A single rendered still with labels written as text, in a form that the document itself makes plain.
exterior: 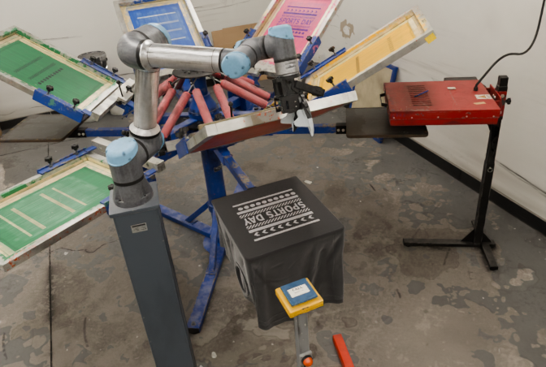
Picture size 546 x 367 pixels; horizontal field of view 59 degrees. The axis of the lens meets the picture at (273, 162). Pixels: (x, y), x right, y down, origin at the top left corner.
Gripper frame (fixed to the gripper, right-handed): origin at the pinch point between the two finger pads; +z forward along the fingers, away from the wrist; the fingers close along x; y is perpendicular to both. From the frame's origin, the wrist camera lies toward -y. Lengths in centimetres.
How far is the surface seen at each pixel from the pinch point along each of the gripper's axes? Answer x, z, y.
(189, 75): -138, -23, 7
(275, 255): -27, 50, 10
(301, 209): -46, 42, -11
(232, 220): -53, 40, 19
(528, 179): -99, 90, -200
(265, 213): -51, 41, 4
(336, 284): -37, 78, -18
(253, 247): -33, 46, 17
